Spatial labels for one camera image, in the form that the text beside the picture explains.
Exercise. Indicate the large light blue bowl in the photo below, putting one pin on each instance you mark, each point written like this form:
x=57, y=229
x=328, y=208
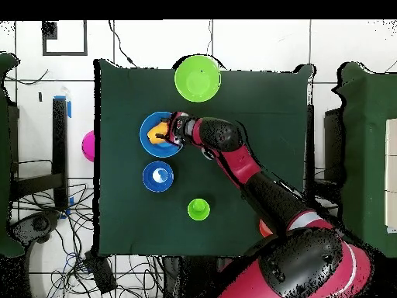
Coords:
x=145, y=146

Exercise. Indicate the orange cup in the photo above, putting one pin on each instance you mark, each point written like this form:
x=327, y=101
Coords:
x=153, y=132

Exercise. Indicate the black square frame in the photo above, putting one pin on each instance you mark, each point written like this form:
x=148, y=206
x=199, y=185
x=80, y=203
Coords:
x=85, y=37

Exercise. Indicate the neighbouring green table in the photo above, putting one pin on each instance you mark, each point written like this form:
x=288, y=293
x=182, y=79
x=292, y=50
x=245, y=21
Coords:
x=4, y=155
x=366, y=139

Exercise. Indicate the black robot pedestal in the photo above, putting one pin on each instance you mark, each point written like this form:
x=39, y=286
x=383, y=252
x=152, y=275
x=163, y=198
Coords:
x=195, y=279

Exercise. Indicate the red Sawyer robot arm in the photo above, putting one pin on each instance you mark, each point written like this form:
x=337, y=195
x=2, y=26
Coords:
x=279, y=201

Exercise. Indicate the black metal stand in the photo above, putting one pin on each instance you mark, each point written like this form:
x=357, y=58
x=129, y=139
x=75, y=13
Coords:
x=60, y=139

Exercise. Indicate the black power strip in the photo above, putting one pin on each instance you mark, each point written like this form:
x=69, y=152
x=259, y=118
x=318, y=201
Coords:
x=100, y=273

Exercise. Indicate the large green bowl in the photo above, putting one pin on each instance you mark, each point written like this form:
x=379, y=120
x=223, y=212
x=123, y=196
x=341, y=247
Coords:
x=197, y=79

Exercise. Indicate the orange bowl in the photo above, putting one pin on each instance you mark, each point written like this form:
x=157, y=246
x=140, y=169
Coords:
x=265, y=229

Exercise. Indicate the magenta bowl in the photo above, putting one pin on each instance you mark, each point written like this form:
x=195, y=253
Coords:
x=89, y=146

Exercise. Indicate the dark green table cloth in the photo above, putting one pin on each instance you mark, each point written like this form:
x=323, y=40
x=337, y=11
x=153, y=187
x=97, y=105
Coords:
x=130, y=93

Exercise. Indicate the green cup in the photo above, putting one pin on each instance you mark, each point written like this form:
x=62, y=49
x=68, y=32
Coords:
x=198, y=209

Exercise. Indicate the white box stack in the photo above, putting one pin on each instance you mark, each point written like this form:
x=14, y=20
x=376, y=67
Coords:
x=392, y=173

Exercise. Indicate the small dark blue bowl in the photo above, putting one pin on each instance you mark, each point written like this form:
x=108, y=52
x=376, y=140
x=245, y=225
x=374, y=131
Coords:
x=158, y=177

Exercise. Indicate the black pedestal leg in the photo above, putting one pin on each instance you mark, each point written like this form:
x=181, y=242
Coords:
x=34, y=225

